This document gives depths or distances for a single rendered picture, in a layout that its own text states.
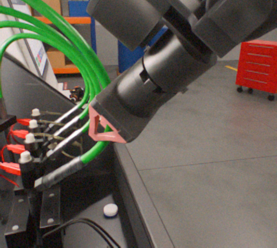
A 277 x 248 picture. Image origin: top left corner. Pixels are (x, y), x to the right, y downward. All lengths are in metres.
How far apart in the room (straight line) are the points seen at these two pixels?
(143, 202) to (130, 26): 0.48
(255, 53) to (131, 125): 4.45
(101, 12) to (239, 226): 1.92
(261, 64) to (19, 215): 4.34
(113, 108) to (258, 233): 1.85
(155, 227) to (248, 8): 0.48
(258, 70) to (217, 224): 3.14
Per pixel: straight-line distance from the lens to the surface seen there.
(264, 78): 4.66
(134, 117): 0.30
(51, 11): 0.36
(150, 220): 0.61
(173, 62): 0.25
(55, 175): 0.43
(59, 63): 5.93
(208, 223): 2.03
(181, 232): 1.94
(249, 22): 0.22
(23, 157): 0.55
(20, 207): 0.65
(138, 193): 0.68
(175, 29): 0.25
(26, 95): 0.83
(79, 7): 5.78
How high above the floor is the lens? 1.37
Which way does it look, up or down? 21 degrees down
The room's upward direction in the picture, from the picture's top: straight up
